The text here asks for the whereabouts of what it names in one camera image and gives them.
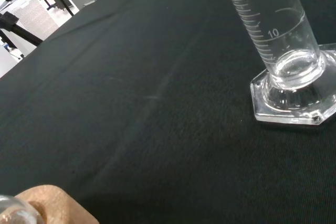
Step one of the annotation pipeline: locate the black scalloped cloth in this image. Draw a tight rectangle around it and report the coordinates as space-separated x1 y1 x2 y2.
0 0 336 224

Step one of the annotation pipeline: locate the black tripod leg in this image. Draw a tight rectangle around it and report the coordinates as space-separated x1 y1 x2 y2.
0 12 44 49

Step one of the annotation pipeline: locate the clear round-bottom flask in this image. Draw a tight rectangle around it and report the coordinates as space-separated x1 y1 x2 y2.
0 195 45 224

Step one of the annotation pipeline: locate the brown cork ring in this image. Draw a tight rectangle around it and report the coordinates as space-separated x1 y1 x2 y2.
14 185 101 224

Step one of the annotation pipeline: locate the white perforated cabinet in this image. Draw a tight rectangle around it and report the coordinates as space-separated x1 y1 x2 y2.
9 0 60 39

